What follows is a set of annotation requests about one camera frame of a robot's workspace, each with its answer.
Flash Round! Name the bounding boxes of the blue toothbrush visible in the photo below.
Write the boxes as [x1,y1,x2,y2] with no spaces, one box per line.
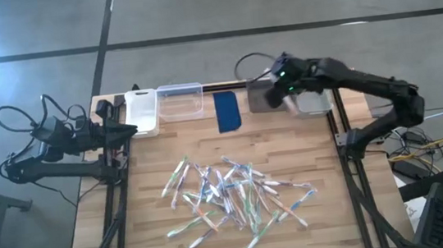
[209,177,254,194]
[191,165,217,208]
[273,188,322,223]
[219,150,267,182]

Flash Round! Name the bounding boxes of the grey translucent plastic bin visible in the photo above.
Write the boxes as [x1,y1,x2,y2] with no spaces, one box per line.
[245,76,290,116]

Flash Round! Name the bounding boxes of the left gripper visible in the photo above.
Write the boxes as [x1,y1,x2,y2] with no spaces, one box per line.
[76,115,140,154]

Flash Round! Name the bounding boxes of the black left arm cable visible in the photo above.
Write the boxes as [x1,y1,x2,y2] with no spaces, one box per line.
[0,90,91,138]

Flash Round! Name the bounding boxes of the purple toothbrush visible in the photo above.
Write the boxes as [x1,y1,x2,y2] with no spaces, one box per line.
[260,174,313,194]
[166,163,195,211]
[184,215,234,248]
[282,93,300,117]
[214,167,235,217]

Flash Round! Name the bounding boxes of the yellow floor cable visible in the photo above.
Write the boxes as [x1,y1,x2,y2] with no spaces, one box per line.
[386,133,443,165]

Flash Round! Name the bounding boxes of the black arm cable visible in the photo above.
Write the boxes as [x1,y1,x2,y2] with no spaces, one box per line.
[0,90,91,138]
[232,50,279,83]

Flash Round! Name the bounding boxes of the clear plastic bin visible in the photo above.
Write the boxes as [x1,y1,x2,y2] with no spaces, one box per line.
[154,80,207,124]

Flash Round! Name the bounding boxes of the blue cloth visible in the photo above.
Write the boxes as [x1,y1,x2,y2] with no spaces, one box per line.
[212,90,244,134]

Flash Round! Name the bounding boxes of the white plastic bin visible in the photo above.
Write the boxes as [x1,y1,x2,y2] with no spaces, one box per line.
[121,87,162,140]

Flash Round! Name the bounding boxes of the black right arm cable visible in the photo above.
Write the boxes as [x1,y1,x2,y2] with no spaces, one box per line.
[232,50,279,83]

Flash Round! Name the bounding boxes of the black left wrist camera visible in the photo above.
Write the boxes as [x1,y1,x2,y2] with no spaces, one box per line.
[94,98,116,122]

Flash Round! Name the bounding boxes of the light grey plastic bin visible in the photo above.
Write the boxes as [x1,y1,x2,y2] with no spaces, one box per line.
[294,87,335,117]

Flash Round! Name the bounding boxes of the orange toothbrush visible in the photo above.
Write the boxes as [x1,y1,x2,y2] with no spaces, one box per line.
[266,191,310,232]
[182,189,221,236]
[228,195,247,230]
[251,174,280,199]

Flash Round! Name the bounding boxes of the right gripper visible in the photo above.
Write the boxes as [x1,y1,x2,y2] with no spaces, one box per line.
[260,50,315,110]

